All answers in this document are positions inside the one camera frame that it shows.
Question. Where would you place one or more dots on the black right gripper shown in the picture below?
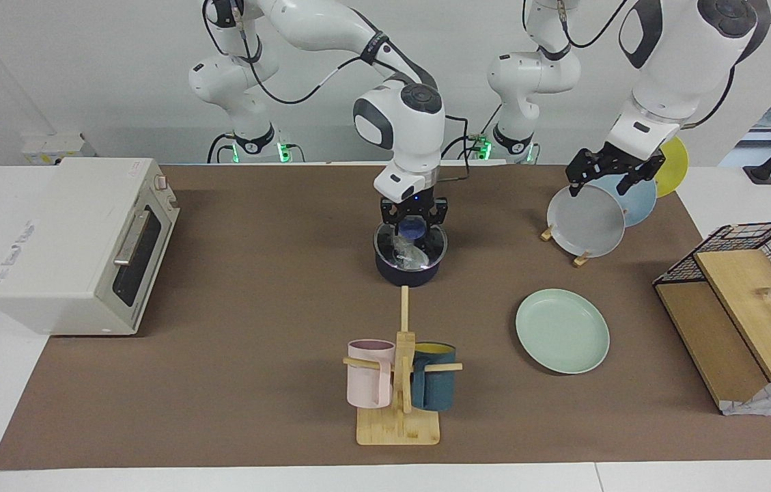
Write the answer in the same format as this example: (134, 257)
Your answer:
(412, 205)

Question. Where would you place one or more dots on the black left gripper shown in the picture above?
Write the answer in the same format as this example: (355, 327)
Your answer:
(621, 158)

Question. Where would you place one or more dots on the glass lid with blue knob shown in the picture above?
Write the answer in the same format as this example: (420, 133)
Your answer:
(413, 227)

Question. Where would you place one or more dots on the white vermicelli bundle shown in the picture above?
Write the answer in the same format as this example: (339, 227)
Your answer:
(411, 254)

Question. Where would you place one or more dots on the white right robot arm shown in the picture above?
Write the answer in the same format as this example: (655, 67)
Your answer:
(405, 116)

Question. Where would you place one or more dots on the light blue plate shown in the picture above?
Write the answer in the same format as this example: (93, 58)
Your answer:
(641, 201)

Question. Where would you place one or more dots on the grey plate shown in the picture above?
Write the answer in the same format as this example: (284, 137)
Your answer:
(586, 222)

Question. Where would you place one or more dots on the yellow plate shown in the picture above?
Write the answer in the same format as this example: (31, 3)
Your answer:
(675, 167)

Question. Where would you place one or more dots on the wooden plate rack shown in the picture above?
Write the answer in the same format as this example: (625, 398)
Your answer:
(581, 260)

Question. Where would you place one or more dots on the light green plate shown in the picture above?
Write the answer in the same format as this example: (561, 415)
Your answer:
(563, 331)

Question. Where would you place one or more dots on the dark blue saucepan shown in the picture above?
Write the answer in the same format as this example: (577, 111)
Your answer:
(409, 277)

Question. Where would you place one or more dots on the pink mug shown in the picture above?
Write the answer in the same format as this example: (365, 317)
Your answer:
(366, 383)

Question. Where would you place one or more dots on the teal mug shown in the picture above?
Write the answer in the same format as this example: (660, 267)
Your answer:
(436, 389)

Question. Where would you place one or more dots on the brown table mat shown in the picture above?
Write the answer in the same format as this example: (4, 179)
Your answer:
(255, 273)

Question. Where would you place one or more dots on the brown wooden box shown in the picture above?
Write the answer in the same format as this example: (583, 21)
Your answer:
(706, 335)

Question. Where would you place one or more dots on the light bamboo cutting board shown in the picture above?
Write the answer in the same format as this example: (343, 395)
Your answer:
(747, 307)

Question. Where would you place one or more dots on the wooden mug tree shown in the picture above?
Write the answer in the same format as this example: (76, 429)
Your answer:
(399, 427)

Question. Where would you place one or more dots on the white toaster oven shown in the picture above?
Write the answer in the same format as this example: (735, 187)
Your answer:
(57, 246)

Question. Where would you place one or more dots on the white power strip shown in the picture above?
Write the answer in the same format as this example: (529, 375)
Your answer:
(57, 147)

